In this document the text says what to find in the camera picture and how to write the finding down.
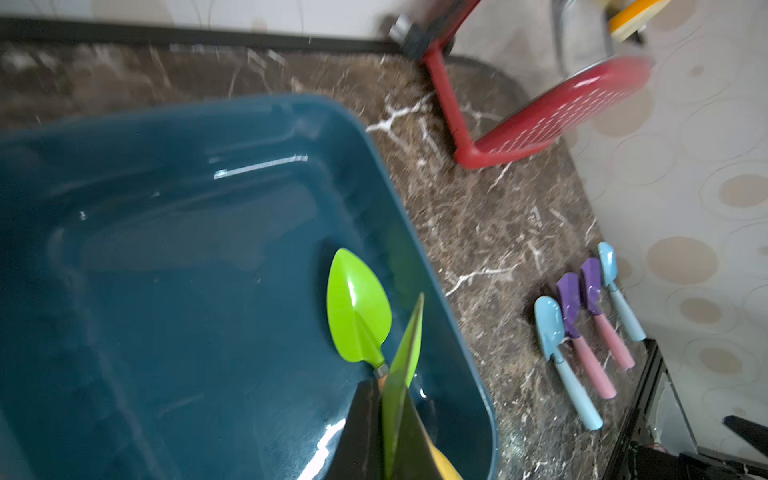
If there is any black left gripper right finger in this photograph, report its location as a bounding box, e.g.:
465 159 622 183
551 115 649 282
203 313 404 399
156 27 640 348
389 387 445 479

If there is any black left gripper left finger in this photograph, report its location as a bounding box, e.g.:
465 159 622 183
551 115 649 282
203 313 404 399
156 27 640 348
325 380 383 480

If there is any green shovel yellow handle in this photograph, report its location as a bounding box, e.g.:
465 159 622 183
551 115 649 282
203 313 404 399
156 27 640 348
381 294 461 479

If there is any blue shovel light blue handle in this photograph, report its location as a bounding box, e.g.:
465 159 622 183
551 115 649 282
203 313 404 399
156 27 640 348
534 296 603 431

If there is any purple shovel pink handle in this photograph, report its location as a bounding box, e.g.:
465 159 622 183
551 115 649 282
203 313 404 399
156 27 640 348
580 257 635 370
556 272 617 400

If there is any teal plastic storage box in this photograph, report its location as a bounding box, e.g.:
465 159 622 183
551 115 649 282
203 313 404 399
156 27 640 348
1 95 498 479

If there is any light blue shovel far right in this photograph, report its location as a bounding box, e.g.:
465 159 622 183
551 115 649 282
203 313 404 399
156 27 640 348
598 241 647 342

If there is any red polka dot toaster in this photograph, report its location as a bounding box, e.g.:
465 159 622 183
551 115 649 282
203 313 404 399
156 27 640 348
388 1 667 169

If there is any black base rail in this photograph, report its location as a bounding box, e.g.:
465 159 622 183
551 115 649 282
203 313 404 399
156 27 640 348
600 340 767 479

